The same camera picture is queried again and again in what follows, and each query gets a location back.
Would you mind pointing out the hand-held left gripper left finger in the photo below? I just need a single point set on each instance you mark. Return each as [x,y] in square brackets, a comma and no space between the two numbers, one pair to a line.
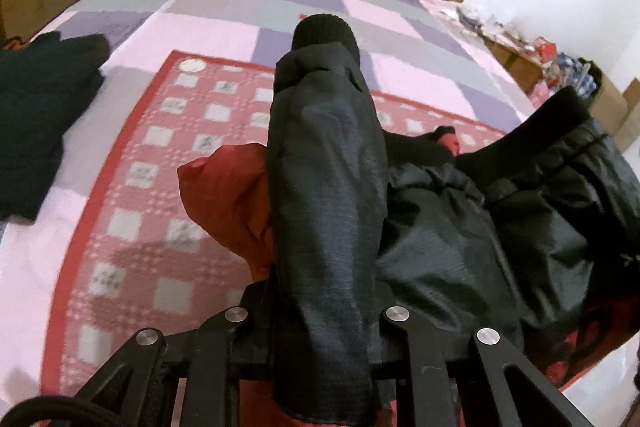
[210,357]

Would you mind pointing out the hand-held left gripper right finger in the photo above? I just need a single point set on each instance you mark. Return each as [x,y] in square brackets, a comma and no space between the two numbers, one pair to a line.
[425,357]

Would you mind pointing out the red jacket with black lining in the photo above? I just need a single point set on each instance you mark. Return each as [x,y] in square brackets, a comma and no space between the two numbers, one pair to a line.
[325,182]

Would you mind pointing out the red patterned blanket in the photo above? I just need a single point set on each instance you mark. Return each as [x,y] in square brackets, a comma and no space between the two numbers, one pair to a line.
[150,187]

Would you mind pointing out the white round disc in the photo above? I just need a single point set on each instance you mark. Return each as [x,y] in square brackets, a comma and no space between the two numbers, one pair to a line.
[192,66]

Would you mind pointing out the dark green garment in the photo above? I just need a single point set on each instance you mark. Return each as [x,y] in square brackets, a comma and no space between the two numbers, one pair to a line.
[40,107]

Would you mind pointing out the wooden bedside table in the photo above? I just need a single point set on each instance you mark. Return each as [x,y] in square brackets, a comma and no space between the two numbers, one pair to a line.
[517,62]

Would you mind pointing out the cardboard box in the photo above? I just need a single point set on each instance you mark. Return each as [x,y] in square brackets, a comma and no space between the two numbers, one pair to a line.
[612,107]

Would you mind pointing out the patchwork bedspread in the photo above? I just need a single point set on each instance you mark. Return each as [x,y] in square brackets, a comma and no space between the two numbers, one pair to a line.
[225,7]

